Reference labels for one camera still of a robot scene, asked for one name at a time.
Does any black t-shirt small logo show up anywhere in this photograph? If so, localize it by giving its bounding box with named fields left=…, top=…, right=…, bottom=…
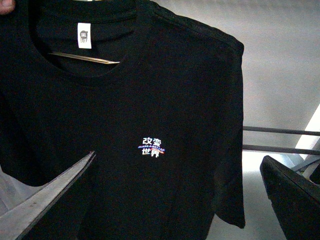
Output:
left=0, top=0, right=246, bottom=240

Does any person's hand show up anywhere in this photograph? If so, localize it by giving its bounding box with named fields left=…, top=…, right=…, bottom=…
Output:
left=0, top=0, right=16, bottom=15

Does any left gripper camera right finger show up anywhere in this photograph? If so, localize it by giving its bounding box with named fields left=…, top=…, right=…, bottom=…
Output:
left=260, top=155, right=320, bottom=240

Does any upper metal rack rail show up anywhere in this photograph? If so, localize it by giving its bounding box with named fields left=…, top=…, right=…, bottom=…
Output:
left=243, top=126, right=320, bottom=137

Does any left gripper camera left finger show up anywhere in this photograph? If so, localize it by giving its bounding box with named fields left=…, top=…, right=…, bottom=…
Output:
left=0, top=151, right=96, bottom=240

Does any wooden clothes hanger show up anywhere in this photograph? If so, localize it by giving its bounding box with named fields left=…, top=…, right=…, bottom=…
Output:
left=49, top=52, right=120, bottom=65

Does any lower metal rack rail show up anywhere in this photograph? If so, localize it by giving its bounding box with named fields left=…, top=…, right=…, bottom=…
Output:
left=242, top=144, right=320, bottom=156

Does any metal rack rail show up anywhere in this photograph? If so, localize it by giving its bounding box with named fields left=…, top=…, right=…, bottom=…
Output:
left=242, top=144, right=320, bottom=156
left=243, top=126, right=320, bottom=137

